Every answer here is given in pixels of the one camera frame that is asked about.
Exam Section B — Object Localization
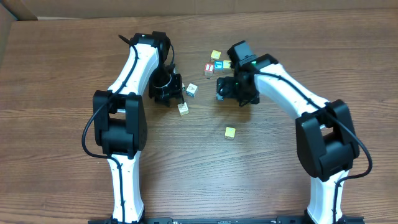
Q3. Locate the yellow block middle row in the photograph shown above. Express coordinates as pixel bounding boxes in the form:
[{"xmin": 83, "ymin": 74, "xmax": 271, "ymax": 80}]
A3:
[{"xmin": 223, "ymin": 60, "xmax": 232, "ymax": 73}]

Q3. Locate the white block green pattern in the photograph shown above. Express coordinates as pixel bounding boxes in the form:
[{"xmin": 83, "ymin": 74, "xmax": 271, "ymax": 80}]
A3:
[{"xmin": 186, "ymin": 83, "xmax": 198, "ymax": 97}]

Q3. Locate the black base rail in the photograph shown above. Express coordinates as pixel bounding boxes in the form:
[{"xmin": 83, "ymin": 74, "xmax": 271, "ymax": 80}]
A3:
[{"xmin": 87, "ymin": 216, "xmax": 365, "ymax": 224}]

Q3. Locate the yellow block top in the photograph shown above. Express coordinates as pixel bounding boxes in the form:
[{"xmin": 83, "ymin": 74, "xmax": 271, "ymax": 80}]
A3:
[{"xmin": 210, "ymin": 50, "xmax": 221, "ymax": 62}]

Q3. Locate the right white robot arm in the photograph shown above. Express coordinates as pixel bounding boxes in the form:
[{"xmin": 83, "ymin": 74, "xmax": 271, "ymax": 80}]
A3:
[{"xmin": 216, "ymin": 40, "xmax": 364, "ymax": 223}]

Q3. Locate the white block red base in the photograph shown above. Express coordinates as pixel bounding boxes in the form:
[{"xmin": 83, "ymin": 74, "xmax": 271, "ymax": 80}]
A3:
[{"xmin": 177, "ymin": 102, "xmax": 189, "ymax": 116}]

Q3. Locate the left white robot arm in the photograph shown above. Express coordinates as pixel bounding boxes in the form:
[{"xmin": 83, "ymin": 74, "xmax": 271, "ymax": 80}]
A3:
[{"xmin": 87, "ymin": 31, "xmax": 183, "ymax": 223}]

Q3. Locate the red letter block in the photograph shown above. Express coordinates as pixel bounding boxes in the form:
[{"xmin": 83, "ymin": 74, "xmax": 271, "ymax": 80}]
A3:
[{"xmin": 204, "ymin": 63, "xmax": 215, "ymax": 77}]

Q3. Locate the blue letter block upper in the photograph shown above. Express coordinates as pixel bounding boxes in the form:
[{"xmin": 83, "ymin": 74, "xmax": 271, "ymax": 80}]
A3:
[{"xmin": 214, "ymin": 60, "xmax": 223, "ymax": 73}]

